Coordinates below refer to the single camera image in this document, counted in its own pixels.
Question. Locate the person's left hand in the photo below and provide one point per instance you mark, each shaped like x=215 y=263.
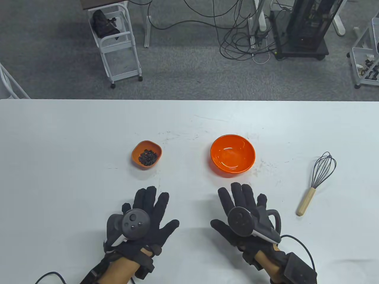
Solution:
x=157 y=224

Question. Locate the person's right hand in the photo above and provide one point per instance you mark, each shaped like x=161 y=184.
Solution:
x=239 y=195

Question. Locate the dark grey hand controller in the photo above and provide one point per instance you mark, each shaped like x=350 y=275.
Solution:
x=134 y=222
x=239 y=220

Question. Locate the large orange bowl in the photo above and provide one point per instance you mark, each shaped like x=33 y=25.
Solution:
x=232 y=153

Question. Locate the pile of chocolate beans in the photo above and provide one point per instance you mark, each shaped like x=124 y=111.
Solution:
x=148 y=158

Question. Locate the small orange bowl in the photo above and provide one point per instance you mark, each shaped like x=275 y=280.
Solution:
x=149 y=145

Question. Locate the black wheeled platform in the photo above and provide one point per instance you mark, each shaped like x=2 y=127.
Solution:
x=302 y=53

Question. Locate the white desk leg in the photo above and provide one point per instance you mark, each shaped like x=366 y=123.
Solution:
x=260 y=17
x=147 y=32

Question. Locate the pile of black parts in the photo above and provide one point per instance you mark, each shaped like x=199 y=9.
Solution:
x=371 y=72

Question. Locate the white rolling cart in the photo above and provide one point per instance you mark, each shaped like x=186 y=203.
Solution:
x=117 y=47

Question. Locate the black equipment tower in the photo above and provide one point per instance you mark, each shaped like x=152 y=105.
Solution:
x=311 y=23

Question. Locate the white basket cart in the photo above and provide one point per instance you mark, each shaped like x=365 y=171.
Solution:
x=359 y=53

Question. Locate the white desk foot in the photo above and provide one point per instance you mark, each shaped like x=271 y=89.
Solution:
x=340 y=26

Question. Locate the black bag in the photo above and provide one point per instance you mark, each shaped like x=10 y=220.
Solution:
x=103 y=25

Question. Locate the brown desk top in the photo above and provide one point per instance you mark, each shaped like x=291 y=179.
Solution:
x=97 y=3

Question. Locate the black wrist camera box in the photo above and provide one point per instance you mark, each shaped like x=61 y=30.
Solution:
x=299 y=267
x=91 y=275

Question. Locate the white metal frame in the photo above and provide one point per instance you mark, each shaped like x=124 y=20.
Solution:
x=13 y=80

